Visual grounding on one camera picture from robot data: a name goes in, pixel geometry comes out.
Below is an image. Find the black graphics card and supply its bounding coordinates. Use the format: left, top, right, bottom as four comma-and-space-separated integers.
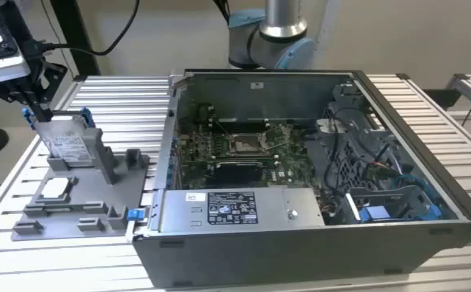
214, 161, 266, 187

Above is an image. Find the blue carrier in bay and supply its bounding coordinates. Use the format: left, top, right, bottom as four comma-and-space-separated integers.
360, 205, 442, 223

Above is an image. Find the open black PC case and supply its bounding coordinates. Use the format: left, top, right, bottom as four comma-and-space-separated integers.
126, 68, 471, 288

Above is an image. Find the grey metal disk bay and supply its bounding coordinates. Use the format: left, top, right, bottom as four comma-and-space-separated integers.
345, 184, 444, 225

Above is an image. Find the CPU socket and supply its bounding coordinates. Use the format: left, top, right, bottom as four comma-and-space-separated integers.
229, 132, 270, 156

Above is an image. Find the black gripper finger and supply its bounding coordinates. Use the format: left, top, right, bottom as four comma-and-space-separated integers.
27, 99, 55, 124

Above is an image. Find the grey plastic parts rack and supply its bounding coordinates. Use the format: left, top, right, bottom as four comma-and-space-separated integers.
11, 127, 151, 242

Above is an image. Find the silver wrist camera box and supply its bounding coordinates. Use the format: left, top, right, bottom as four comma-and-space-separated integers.
0, 24, 33, 83

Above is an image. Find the silver CPU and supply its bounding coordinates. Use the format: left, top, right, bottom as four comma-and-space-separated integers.
41, 178, 77, 199

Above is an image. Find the hard disk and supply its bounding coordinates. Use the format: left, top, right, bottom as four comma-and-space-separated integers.
22, 106, 94, 169

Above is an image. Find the blue wire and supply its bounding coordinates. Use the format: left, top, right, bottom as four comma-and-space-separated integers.
392, 172, 437, 200

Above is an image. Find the green motherboard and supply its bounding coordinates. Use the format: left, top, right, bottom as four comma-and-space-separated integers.
177, 120, 322, 190

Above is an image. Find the silver power supply unit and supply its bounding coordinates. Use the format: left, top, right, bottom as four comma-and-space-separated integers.
158, 187, 328, 234

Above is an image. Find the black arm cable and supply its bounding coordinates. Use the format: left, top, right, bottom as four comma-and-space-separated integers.
213, 0, 233, 19

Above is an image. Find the blue case latch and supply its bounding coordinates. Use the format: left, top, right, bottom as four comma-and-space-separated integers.
126, 207, 146, 222

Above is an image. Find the black camera cable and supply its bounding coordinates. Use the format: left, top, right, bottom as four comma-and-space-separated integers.
30, 0, 142, 57

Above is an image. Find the black metal post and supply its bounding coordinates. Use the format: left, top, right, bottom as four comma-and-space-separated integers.
57, 0, 102, 77

